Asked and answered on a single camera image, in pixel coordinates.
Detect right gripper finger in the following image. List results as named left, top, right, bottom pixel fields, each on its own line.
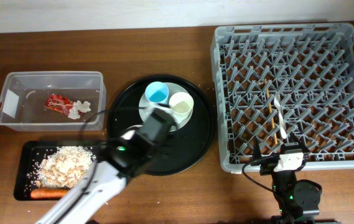
left=289, top=133, right=309, bottom=153
left=252, top=136, right=262, bottom=160

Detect blue cup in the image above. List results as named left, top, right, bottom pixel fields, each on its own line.
left=144, top=82, right=169, bottom=104

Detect white cup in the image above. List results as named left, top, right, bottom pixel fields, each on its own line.
left=169, top=92, right=194, bottom=123

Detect white tissue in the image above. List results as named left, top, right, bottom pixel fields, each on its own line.
left=68, top=100, right=91, bottom=119

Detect rice and peanut scraps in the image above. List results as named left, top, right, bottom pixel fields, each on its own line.
left=23, top=146, right=96, bottom=192

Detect red snack wrapper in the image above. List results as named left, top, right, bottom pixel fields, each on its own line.
left=45, top=93, right=74, bottom=115

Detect orange carrot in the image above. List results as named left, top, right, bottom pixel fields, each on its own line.
left=30, top=189, right=68, bottom=200

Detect pink bowl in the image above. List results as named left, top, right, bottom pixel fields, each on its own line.
left=121, top=124, right=141, bottom=140

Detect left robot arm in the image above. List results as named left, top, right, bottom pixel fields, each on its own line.
left=37, top=123, right=172, bottom=223

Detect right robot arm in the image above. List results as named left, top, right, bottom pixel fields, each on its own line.
left=251, top=133, right=322, bottom=224

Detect grey dishwasher rack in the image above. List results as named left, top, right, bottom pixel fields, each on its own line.
left=210, top=23, right=354, bottom=174

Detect white plastic fork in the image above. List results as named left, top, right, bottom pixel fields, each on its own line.
left=274, top=92, right=287, bottom=139

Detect wooden chopstick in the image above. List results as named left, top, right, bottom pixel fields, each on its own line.
left=264, top=78, right=279, bottom=146

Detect light grey plate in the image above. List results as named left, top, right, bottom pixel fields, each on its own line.
left=139, top=82, right=193, bottom=131

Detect round black serving tray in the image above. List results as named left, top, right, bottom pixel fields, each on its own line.
left=106, top=75, right=216, bottom=175

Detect clear plastic bin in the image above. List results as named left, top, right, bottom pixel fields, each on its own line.
left=0, top=71, right=106, bottom=131

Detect black rectangular tray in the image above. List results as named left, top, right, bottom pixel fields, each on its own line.
left=14, top=140, right=102, bottom=201

